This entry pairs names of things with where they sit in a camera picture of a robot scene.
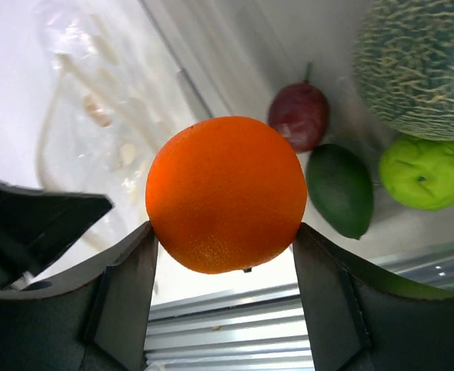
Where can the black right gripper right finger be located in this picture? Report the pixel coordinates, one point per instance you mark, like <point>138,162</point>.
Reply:
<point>362,317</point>

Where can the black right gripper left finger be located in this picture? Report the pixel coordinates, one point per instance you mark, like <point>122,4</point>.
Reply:
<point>93,316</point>

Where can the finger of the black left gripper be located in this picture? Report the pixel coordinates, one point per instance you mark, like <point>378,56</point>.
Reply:
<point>37,227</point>

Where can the orange fruit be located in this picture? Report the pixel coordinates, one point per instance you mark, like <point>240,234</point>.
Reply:
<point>225,194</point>

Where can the dark green avocado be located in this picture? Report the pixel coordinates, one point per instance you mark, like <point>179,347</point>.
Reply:
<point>341,190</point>

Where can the clear zip top bag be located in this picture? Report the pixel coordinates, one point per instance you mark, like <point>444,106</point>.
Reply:
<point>97,135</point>

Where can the dark red passion fruit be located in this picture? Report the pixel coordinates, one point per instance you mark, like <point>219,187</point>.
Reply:
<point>299,112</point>

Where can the light green apple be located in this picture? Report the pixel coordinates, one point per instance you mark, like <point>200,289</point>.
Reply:
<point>419,173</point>

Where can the green netted melon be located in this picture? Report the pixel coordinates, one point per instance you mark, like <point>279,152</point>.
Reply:
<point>403,66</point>

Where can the aluminium table edge rail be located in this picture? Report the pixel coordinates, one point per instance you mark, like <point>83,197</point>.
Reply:
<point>261,329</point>

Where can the clear plastic bin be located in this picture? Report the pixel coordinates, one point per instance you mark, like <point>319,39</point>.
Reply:
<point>240,54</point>

